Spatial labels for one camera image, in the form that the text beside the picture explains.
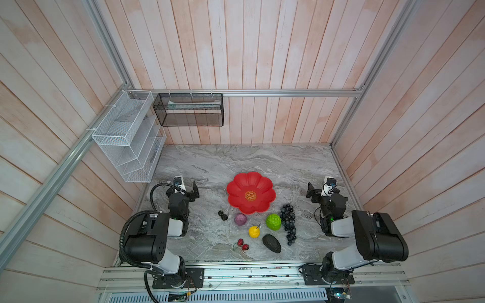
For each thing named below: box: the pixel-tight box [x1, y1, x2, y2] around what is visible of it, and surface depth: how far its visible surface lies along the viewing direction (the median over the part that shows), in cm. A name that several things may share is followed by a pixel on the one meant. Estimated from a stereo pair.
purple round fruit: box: [234, 213, 247, 226], surface depth 87 cm
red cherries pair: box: [232, 238, 251, 252], surface depth 83 cm
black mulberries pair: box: [217, 210, 228, 221], surface depth 92 cm
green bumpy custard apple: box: [265, 213, 282, 232], surface depth 85 cm
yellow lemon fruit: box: [248, 225, 261, 239], surface depth 83 cm
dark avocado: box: [262, 234, 282, 254], surface depth 80 cm
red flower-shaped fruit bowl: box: [226, 171, 276, 215], surface depth 100 cm
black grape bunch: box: [279, 203, 297, 247], surface depth 85 cm
